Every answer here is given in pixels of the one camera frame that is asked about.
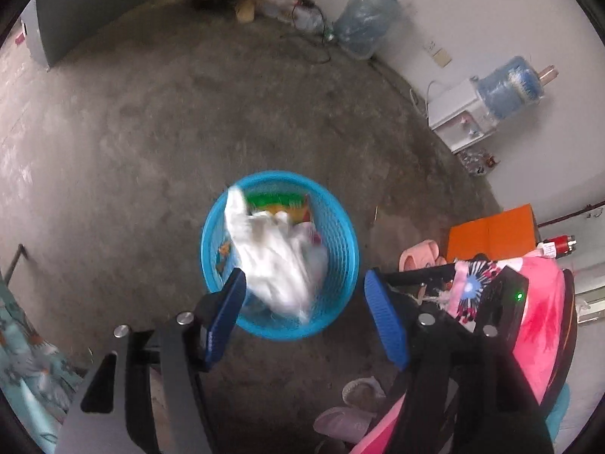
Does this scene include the white plastic bag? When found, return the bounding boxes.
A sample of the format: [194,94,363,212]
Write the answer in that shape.
[223,185,328,323]

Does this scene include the orange purple snack bag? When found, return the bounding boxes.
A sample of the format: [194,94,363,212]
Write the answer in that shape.
[268,195,313,224]

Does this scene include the green snack bag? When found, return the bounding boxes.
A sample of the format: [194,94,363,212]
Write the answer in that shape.
[245,192,306,212]

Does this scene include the blue plastic trash basket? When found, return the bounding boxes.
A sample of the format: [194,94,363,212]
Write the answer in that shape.
[199,171,360,341]

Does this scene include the pink patterned sleeve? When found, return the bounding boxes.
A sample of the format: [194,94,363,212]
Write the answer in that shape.
[354,256,575,453]

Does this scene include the floral teal bed quilt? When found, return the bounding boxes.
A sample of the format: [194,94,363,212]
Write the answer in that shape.
[1,284,83,453]

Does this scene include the orange box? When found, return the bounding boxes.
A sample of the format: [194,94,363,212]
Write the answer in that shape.
[446,204,539,261]

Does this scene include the pink slippers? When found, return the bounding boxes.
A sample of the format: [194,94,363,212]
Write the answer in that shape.
[398,240,447,272]

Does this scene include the white water dispenser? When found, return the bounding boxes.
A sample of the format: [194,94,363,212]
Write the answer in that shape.
[427,77,497,154]

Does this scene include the blue water bottle on dispenser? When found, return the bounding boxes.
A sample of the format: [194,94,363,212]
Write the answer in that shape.
[477,56,559,121]

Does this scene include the empty water jug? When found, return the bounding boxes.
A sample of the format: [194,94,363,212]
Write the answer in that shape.
[333,0,403,61]

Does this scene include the grey cabinet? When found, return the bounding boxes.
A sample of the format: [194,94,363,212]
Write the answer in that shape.
[20,0,147,69]

